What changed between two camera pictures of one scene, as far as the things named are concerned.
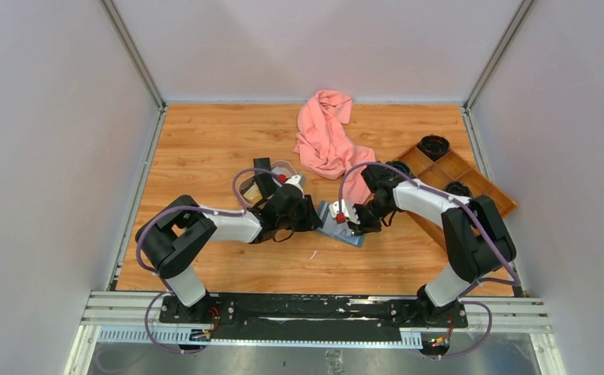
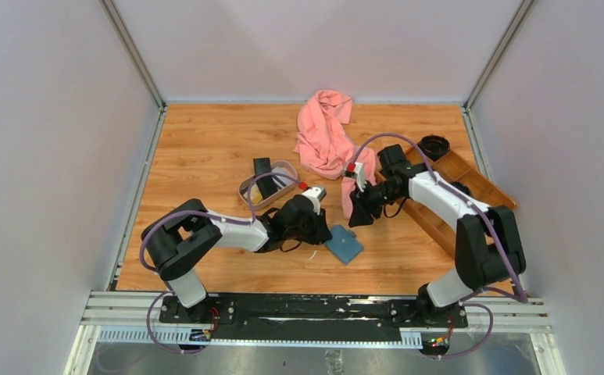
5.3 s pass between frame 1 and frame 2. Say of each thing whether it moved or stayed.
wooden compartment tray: stayed
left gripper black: moved
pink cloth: stayed
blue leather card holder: moved
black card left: stayed
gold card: stayed
